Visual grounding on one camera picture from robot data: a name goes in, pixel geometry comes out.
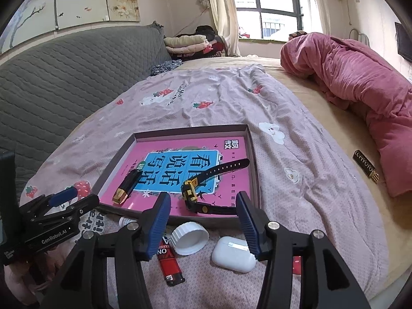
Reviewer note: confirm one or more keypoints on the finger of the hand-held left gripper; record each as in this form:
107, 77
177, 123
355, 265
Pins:
80, 204
62, 197

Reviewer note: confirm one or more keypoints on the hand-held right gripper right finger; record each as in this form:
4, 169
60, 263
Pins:
247, 225

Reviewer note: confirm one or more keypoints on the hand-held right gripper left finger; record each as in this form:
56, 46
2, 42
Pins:
159, 222

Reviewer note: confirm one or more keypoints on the white ribbed bottle cap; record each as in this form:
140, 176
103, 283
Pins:
186, 238

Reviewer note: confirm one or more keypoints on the white earbuds case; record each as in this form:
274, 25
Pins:
230, 256

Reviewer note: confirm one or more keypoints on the black and yellow wristwatch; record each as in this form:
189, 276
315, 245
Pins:
190, 191

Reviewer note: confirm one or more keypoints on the brown shallow cardboard tray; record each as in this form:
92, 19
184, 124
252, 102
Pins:
193, 133

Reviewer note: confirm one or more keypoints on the small white bottle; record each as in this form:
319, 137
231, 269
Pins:
125, 222

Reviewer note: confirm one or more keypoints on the red lighter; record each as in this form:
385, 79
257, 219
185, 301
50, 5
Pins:
169, 262

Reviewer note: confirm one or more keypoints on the pink book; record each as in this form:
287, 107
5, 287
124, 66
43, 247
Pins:
154, 146

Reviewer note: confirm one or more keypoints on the grey quilted headboard cover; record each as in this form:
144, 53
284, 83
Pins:
64, 80

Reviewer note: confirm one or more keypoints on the strawberry printed blanket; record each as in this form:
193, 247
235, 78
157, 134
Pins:
225, 103

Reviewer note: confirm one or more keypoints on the beige bed sheet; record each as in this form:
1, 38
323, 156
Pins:
322, 119

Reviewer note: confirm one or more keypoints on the black tube with gold lettering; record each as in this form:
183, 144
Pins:
365, 165

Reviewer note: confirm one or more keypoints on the dark patterned cloth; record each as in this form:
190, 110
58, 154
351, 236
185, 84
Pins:
164, 67

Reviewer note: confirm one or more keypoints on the stack of folded clothes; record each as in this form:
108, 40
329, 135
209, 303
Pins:
185, 43

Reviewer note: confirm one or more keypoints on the pink quilt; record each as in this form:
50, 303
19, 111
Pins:
354, 77

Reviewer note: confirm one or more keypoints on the pile of dark clothes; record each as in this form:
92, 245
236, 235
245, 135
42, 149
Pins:
206, 32

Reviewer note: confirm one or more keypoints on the floral cushion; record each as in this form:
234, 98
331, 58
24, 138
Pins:
296, 33

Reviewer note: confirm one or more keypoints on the cream curtain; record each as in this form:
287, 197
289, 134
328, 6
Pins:
222, 6
317, 3

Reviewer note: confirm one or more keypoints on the black television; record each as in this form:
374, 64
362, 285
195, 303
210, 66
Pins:
405, 41

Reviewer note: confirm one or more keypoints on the floral wall painting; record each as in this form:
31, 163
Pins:
96, 0

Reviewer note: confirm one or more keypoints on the white metal frame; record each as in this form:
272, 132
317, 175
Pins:
354, 31

